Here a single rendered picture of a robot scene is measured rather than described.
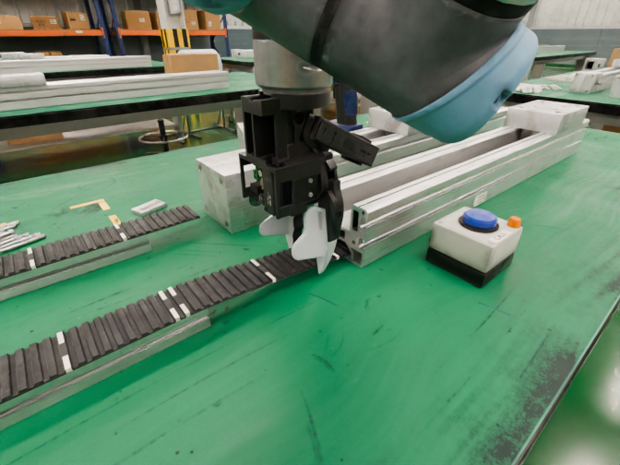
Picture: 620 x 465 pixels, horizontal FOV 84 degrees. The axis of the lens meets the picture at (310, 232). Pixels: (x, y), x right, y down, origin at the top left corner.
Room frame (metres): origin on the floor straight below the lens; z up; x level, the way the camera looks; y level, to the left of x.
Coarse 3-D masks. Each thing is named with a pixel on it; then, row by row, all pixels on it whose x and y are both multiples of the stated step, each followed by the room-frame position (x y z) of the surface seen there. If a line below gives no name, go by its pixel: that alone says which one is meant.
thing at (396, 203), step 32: (512, 128) 0.78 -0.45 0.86; (576, 128) 0.82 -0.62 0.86; (416, 160) 0.56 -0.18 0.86; (448, 160) 0.62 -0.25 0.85; (480, 160) 0.56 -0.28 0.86; (512, 160) 0.64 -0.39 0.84; (544, 160) 0.73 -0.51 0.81; (352, 192) 0.46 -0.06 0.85; (384, 192) 0.50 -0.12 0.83; (416, 192) 0.43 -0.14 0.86; (448, 192) 0.49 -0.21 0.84; (480, 192) 0.56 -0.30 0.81; (352, 224) 0.39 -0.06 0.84; (384, 224) 0.39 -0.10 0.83; (416, 224) 0.44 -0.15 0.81; (352, 256) 0.39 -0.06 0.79
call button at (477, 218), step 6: (468, 210) 0.40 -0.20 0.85; (474, 210) 0.39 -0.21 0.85; (480, 210) 0.39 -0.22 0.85; (486, 210) 0.40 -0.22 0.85; (462, 216) 0.39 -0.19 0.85; (468, 216) 0.38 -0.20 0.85; (474, 216) 0.38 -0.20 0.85; (480, 216) 0.38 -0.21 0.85; (486, 216) 0.38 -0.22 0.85; (492, 216) 0.38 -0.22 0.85; (468, 222) 0.38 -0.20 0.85; (474, 222) 0.37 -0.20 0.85; (480, 222) 0.37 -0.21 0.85; (486, 222) 0.37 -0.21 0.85; (492, 222) 0.37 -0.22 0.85; (486, 228) 0.36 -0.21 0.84
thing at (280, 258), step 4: (280, 252) 0.38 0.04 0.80; (272, 256) 0.36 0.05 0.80; (276, 256) 0.36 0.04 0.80; (280, 256) 0.37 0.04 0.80; (284, 256) 0.36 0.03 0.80; (276, 260) 0.36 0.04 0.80; (280, 260) 0.35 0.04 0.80; (284, 260) 0.36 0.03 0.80; (288, 260) 0.36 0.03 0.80; (292, 260) 0.36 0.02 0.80; (280, 264) 0.35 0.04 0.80; (284, 264) 0.35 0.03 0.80; (288, 264) 0.35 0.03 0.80; (292, 264) 0.35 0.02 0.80; (296, 264) 0.35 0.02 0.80; (288, 268) 0.34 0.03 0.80; (292, 268) 0.34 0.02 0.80; (296, 268) 0.34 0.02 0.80; (300, 268) 0.34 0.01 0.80; (292, 272) 0.33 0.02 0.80; (296, 272) 0.33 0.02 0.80; (300, 272) 0.34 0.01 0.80
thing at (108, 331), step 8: (96, 320) 0.24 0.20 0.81; (104, 320) 0.24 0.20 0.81; (112, 320) 0.24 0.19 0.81; (96, 328) 0.23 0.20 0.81; (104, 328) 0.23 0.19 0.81; (112, 328) 0.23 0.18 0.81; (120, 328) 0.23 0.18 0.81; (96, 336) 0.22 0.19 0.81; (104, 336) 0.22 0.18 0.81; (112, 336) 0.22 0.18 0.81; (120, 336) 0.22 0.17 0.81; (104, 344) 0.21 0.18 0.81; (112, 344) 0.21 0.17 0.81; (120, 344) 0.21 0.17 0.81; (104, 352) 0.20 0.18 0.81
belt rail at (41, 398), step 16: (192, 320) 0.26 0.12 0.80; (208, 320) 0.27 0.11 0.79; (160, 336) 0.24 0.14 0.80; (176, 336) 0.25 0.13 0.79; (112, 352) 0.21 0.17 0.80; (128, 352) 0.22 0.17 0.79; (144, 352) 0.23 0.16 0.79; (80, 368) 0.20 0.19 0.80; (96, 368) 0.21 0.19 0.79; (112, 368) 0.21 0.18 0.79; (48, 384) 0.18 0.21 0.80; (64, 384) 0.19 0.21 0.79; (80, 384) 0.19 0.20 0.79; (16, 400) 0.17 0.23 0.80; (32, 400) 0.18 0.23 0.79; (48, 400) 0.18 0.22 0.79; (0, 416) 0.16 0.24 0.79; (16, 416) 0.16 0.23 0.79
